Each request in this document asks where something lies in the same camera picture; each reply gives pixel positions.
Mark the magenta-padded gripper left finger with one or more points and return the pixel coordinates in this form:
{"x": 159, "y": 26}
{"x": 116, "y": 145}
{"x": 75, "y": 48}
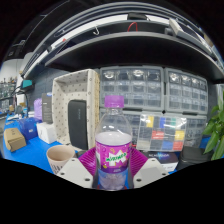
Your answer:
{"x": 74, "y": 171}

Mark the dark grey tall box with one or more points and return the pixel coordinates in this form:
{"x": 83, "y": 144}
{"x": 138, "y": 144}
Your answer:
{"x": 47, "y": 106}

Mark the clear compartment box, colourful parts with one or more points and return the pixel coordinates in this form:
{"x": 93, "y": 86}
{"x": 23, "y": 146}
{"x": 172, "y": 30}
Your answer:
{"x": 161, "y": 133}

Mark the blue box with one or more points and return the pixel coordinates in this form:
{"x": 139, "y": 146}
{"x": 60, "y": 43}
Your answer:
{"x": 28, "y": 128}

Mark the brown cardboard box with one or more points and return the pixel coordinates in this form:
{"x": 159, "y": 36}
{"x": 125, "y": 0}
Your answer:
{"x": 15, "y": 139}

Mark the black rectangular speaker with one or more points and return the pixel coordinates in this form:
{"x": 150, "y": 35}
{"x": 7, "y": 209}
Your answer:
{"x": 78, "y": 123}

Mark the beige patterned mug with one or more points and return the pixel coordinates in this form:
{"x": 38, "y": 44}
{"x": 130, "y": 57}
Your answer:
{"x": 60, "y": 156}

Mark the black overhead shelf unit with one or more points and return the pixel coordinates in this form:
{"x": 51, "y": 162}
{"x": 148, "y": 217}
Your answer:
{"x": 133, "y": 46}

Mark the small white box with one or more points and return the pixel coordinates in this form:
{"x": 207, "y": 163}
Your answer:
{"x": 46, "y": 132}

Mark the purple bag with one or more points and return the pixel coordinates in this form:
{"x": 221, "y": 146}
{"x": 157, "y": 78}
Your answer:
{"x": 37, "y": 108}

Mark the green potted plant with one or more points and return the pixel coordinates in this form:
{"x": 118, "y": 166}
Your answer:
{"x": 215, "y": 133}

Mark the purple-labelled clear drink bottle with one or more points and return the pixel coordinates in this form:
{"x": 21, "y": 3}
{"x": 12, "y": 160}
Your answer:
{"x": 113, "y": 146}

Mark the black flat case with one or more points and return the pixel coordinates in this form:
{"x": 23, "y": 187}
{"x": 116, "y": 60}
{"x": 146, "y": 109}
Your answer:
{"x": 193, "y": 156}

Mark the black box with white label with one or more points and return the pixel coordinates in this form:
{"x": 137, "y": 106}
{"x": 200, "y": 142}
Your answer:
{"x": 163, "y": 159}

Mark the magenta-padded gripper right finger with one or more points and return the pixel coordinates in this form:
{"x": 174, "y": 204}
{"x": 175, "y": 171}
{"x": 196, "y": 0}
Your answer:
{"x": 150, "y": 170}

